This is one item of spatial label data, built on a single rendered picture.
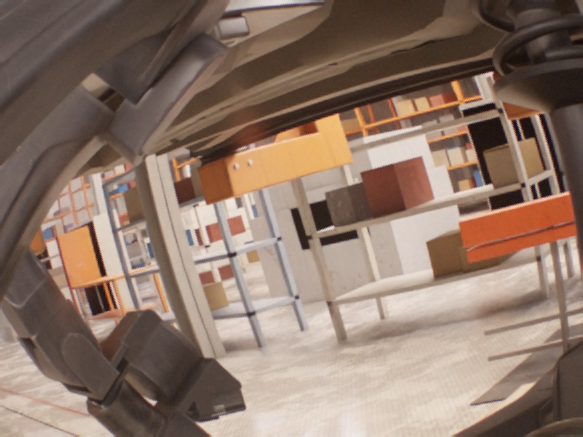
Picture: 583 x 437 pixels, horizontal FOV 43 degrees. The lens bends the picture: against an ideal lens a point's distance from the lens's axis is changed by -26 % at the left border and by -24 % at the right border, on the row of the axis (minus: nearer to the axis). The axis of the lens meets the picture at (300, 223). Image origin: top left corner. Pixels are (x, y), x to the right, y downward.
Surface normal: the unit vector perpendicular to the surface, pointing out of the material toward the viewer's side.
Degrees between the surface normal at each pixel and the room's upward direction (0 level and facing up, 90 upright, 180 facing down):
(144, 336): 90
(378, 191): 90
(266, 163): 90
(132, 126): 89
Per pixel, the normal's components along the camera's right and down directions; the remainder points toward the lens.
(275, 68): -0.54, 0.59
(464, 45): -0.67, 0.35
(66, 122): 0.10, -0.01
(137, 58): -0.18, 0.35
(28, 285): 0.44, -0.33
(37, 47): 0.48, -0.54
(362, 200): 0.58, -0.14
